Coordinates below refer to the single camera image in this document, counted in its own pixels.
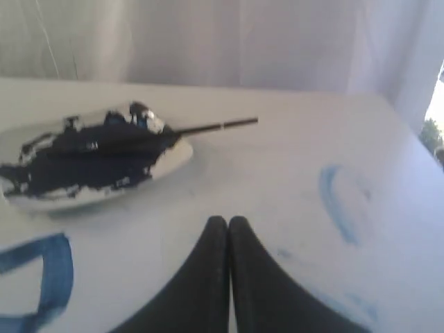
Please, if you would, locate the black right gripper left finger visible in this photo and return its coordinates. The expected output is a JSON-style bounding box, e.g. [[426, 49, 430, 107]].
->
[[112, 216, 229, 332]]

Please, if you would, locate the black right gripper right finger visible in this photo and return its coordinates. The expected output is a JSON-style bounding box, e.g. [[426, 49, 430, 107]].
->
[[228, 216, 368, 332]]

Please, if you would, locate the black paintbrush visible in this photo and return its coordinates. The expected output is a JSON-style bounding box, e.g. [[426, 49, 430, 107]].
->
[[44, 117, 259, 155]]

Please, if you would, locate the white plate with blue paint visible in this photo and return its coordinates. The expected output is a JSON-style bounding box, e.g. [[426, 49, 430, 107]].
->
[[1, 101, 194, 212]]

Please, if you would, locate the white backdrop curtain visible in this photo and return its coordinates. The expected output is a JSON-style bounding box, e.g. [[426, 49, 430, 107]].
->
[[1, 1, 443, 124]]

